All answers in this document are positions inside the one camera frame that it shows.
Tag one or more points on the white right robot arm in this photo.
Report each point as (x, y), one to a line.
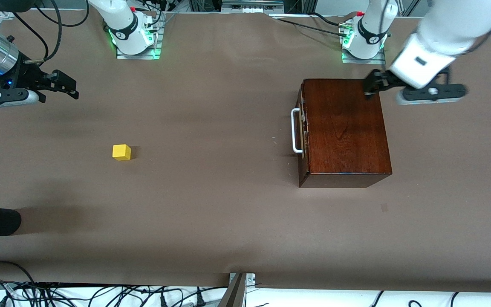
(126, 30)

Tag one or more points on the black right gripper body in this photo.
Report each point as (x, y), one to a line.
(27, 76)

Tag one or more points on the grey metal beam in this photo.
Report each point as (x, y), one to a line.
(233, 296)

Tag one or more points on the aluminium frame rail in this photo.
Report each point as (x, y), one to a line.
(4, 15)

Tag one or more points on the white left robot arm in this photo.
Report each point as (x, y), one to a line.
(441, 30)

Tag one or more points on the light wood drawer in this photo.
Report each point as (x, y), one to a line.
(301, 96)

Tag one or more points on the silver corner bracket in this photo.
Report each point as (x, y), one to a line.
(249, 279)

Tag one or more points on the grey metal device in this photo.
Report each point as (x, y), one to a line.
(252, 5)

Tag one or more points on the yellow cube block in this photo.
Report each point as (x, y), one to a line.
(121, 152)

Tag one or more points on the dark brown wooden cabinet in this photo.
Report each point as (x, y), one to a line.
(348, 128)

